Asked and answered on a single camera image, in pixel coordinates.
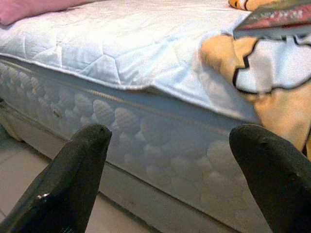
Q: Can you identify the pink cartoon print pillow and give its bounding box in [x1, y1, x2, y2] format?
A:
[0, 0, 115, 26]

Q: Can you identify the beige bed base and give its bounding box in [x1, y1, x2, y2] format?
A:
[0, 104, 270, 233]

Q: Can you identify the dark green red book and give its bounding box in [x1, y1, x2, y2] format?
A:
[232, 0, 311, 39]

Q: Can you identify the yellow cartoon print blanket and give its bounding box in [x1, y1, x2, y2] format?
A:
[200, 0, 311, 161]

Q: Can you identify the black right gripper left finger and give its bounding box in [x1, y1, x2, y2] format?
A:
[0, 123, 113, 233]

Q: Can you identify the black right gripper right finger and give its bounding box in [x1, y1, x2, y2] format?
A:
[229, 124, 311, 233]

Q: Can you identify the grey quilted mattress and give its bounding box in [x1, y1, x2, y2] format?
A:
[0, 58, 270, 233]

